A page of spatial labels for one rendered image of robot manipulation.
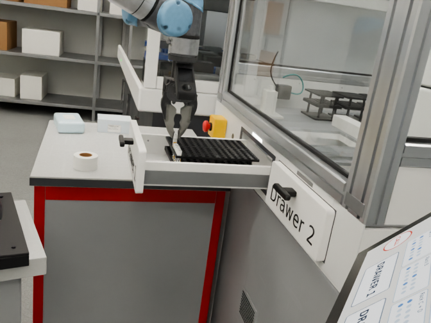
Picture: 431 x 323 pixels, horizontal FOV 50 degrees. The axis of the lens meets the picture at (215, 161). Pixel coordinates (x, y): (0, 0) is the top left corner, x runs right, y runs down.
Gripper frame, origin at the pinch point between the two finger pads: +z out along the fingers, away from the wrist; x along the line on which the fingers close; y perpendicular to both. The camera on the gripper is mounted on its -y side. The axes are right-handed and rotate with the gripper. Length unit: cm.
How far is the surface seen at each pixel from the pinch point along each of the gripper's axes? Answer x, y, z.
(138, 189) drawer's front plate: 10.1, -13.0, 10.4
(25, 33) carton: 83, 381, 15
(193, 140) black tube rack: -6.5, 7.2, 3.7
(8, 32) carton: 100, 390, 17
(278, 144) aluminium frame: -22.9, -13.9, -2.7
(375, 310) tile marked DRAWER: -3, -84, -8
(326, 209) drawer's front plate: -21.3, -43.7, 0.8
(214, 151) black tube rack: -10.4, -2.0, 3.7
